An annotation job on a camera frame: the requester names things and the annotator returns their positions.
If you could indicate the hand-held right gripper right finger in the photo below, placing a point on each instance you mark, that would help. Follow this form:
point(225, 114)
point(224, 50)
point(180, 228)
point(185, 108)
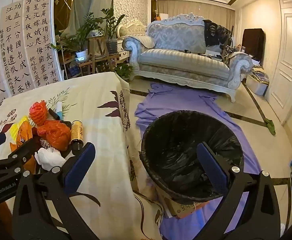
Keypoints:
point(211, 163)

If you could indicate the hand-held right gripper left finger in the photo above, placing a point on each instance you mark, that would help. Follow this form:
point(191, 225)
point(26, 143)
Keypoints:
point(79, 163)

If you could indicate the orange snack packet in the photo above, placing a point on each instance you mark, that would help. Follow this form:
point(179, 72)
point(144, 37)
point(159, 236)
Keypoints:
point(25, 142)

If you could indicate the yellow foam fruit net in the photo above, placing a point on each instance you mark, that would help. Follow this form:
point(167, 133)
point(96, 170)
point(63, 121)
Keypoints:
point(15, 130)

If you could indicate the white tissue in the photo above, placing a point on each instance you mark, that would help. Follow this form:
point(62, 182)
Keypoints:
point(49, 158)

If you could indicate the black trash bin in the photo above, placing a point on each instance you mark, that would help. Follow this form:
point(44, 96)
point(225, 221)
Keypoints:
point(183, 155)

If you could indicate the orange plastic bag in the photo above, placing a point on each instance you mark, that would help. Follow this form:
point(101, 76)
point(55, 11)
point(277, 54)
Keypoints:
point(55, 135)

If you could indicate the gold bottle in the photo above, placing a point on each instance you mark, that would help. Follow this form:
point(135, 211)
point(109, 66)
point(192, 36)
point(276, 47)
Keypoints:
point(77, 132)

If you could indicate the orange foam fruit net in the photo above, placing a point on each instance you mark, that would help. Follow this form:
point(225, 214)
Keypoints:
point(38, 112)

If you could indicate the small black object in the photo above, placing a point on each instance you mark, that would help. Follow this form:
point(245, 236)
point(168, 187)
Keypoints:
point(66, 124)

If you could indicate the black strip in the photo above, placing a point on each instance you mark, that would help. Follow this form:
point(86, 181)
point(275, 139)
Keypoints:
point(52, 113)

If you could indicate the white teal tube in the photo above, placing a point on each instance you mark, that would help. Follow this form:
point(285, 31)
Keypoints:
point(60, 110)

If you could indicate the person's left forearm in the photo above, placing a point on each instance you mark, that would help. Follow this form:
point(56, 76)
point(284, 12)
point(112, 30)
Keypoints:
point(3, 215)

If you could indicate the cardboard box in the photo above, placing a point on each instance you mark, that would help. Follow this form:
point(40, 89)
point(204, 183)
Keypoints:
point(178, 207)

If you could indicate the floral printed tablecloth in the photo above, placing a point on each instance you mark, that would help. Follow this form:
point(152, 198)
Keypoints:
point(98, 110)

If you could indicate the green mop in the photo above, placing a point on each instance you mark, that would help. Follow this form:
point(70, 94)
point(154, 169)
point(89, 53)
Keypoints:
point(270, 126)

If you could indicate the purple cloth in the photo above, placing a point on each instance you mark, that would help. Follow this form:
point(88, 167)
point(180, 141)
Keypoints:
point(176, 100)

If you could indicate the calligraphy folding screen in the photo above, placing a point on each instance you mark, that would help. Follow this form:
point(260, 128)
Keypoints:
point(15, 50)

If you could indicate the pile of boxes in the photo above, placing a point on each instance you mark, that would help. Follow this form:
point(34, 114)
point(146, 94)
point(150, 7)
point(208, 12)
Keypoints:
point(258, 82)

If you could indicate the small bushy green plant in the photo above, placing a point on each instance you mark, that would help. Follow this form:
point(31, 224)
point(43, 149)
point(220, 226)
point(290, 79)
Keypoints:
point(124, 71)

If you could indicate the ornate grey sofa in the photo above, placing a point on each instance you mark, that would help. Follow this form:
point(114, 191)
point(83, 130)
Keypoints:
point(181, 60)

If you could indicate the leafy plant in white pot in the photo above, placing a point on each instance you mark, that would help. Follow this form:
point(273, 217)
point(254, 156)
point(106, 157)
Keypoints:
point(82, 55)

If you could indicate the wooden plant stand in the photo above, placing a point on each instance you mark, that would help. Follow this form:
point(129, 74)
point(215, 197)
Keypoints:
point(96, 52)

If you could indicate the patterned cloth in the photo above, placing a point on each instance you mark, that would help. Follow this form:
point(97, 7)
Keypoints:
point(229, 52)

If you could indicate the white drawer cabinet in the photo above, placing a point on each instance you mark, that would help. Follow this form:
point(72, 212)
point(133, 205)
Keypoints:
point(123, 52)

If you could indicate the tall plant in dark pot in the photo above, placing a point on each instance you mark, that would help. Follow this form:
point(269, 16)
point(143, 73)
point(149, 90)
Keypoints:
point(112, 45)

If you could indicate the dark wooden cabinet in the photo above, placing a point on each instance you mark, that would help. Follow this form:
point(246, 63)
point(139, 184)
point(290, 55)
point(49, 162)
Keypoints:
point(253, 42)

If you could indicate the black garment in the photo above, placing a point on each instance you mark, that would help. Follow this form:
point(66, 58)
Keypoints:
point(214, 33)

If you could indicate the blue white ceramic pot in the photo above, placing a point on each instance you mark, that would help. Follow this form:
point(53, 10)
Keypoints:
point(96, 33)

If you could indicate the white panelled door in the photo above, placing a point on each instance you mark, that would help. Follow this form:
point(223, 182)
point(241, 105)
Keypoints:
point(288, 55)

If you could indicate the ornate armchair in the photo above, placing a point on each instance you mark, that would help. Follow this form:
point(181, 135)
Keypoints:
point(131, 28)

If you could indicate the beige window curtain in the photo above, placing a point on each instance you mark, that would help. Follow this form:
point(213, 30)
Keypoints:
point(193, 8)

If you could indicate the grey green drape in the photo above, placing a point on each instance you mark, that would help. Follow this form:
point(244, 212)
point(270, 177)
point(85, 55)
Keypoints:
point(93, 2)

